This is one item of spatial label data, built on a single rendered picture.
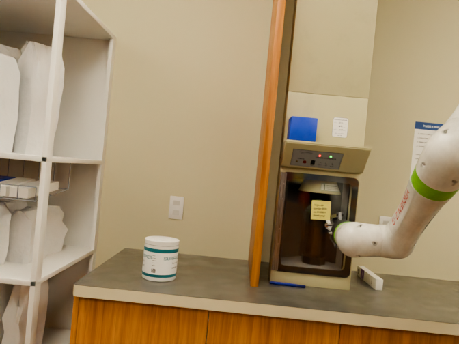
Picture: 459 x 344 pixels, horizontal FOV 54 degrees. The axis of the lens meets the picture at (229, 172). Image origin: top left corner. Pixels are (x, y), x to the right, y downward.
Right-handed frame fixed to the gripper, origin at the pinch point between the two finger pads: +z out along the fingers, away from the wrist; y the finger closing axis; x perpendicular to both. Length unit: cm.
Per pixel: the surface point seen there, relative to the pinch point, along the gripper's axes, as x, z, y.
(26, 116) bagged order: 122, 2, 36
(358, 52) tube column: -8, 5, 69
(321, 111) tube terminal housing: 5.4, 5.4, 44.6
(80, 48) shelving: 119, 48, 76
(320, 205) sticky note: 3.8, 4.1, 7.1
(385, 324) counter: -14.6, -24.6, -29.0
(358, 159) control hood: -8.5, -2.4, 26.1
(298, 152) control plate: 14.5, -2.9, 27.5
